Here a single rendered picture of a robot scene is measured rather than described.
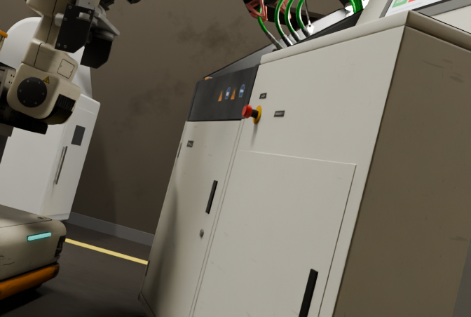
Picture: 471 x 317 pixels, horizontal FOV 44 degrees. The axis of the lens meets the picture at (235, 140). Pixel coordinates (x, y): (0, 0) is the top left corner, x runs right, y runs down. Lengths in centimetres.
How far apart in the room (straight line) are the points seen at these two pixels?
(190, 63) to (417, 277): 338
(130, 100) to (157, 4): 74
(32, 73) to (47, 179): 157
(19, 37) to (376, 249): 309
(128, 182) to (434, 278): 336
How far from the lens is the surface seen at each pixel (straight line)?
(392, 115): 102
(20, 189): 365
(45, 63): 209
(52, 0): 217
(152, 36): 438
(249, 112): 153
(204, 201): 180
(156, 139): 424
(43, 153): 361
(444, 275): 112
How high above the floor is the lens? 62
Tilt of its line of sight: 4 degrees up
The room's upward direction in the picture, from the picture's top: 15 degrees clockwise
